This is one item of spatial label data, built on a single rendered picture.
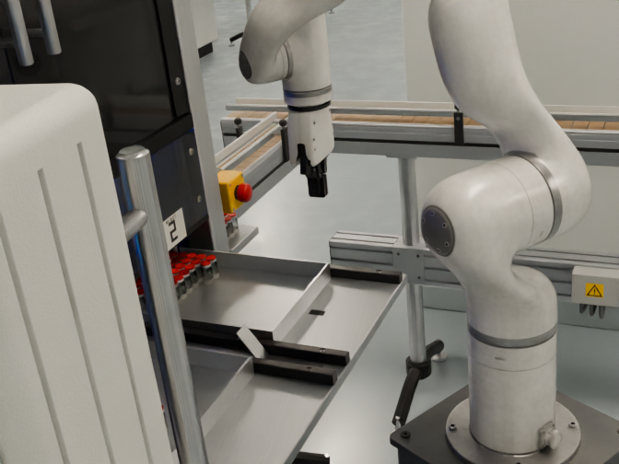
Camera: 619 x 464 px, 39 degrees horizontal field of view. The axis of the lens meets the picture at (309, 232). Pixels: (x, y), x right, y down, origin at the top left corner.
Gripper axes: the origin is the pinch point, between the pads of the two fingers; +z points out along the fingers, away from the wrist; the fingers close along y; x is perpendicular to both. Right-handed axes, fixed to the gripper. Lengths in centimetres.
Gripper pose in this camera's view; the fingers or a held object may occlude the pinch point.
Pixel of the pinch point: (317, 185)
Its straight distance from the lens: 155.8
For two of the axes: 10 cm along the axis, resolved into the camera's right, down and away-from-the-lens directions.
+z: 1.0, 9.0, 4.2
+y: -3.9, 4.2, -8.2
